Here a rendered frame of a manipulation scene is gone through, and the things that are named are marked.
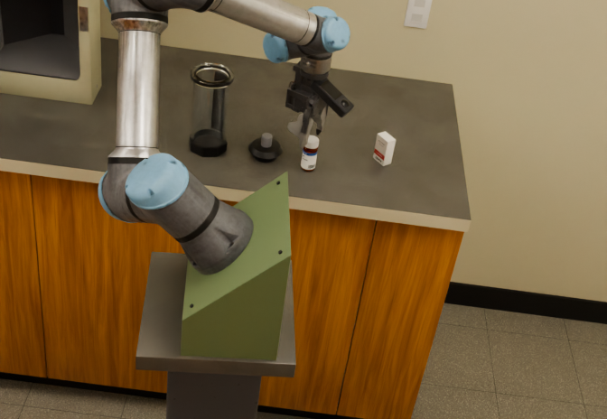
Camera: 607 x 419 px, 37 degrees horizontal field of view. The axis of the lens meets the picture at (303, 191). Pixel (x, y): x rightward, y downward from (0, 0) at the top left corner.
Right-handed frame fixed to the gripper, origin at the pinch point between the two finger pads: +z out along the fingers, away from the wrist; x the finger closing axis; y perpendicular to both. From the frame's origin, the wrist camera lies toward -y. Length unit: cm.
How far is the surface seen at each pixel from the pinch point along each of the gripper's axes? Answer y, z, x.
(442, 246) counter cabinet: -38.4, 21.2, -7.3
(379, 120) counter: -4.2, 9.1, -34.0
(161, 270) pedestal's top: 5, 9, 56
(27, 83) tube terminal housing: 78, 5, 21
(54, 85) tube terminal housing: 71, 4, 18
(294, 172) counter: 1.7, 8.9, 4.6
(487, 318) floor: -44, 103, -81
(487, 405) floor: -59, 103, -41
